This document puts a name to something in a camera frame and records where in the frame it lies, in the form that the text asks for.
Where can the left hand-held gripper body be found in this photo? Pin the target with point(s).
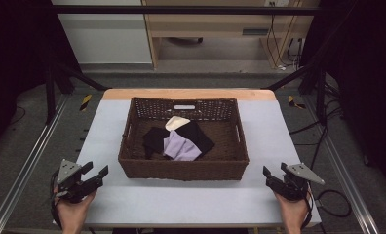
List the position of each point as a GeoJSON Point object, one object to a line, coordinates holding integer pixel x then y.
{"type": "Point", "coordinates": [71, 182]}

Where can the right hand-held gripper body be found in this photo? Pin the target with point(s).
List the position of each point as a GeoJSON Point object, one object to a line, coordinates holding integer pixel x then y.
{"type": "Point", "coordinates": [296, 182]}

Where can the black sock with cream toe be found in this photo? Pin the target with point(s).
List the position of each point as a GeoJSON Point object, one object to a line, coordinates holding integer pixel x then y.
{"type": "Point", "coordinates": [196, 135]}

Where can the brown woven basket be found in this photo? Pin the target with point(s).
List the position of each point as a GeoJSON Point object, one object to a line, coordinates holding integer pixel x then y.
{"type": "Point", "coordinates": [183, 169]}

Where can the lilac sock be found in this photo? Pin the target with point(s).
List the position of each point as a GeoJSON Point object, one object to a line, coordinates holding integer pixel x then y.
{"type": "Point", "coordinates": [181, 148]}

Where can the person's left hand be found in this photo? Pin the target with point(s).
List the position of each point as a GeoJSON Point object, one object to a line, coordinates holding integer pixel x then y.
{"type": "Point", "coordinates": [71, 213]}

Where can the person's right hand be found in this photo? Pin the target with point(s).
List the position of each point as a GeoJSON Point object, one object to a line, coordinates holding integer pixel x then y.
{"type": "Point", "coordinates": [293, 213]}

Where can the pale blue table mat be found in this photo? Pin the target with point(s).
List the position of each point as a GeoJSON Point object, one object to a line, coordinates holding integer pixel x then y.
{"type": "Point", "coordinates": [269, 136]}

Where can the yellow clamp left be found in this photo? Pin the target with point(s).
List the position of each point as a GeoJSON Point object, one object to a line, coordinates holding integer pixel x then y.
{"type": "Point", "coordinates": [85, 102]}

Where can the yellow clamp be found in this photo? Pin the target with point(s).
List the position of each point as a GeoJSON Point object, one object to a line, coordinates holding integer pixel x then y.
{"type": "Point", "coordinates": [294, 102]}
{"type": "Point", "coordinates": [85, 102]}

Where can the yellow clamp right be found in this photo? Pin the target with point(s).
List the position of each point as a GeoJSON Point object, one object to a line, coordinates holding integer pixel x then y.
{"type": "Point", "coordinates": [294, 102]}

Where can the black metal stand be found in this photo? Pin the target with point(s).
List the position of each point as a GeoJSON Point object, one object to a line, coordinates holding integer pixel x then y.
{"type": "Point", "coordinates": [56, 78]}
{"type": "Point", "coordinates": [311, 81]}

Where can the black curtain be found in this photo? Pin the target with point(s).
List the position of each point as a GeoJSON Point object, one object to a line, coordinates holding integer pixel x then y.
{"type": "Point", "coordinates": [12, 58]}
{"type": "Point", "coordinates": [366, 74]}

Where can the white cabinet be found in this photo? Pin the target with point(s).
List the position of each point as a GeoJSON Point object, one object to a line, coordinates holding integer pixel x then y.
{"type": "Point", "coordinates": [106, 35]}

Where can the wooden desk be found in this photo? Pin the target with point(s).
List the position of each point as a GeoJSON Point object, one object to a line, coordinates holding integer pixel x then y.
{"type": "Point", "coordinates": [213, 22]}

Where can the black crossbar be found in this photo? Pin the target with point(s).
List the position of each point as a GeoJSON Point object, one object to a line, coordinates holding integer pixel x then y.
{"type": "Point", "coordinates": [181, 9]}

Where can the aluminium rail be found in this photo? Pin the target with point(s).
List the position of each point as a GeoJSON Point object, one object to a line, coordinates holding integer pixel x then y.
{"type": "Point", "coordinates": [25, 162]}
{"type": "Point", "coordinates": [347, 182]}

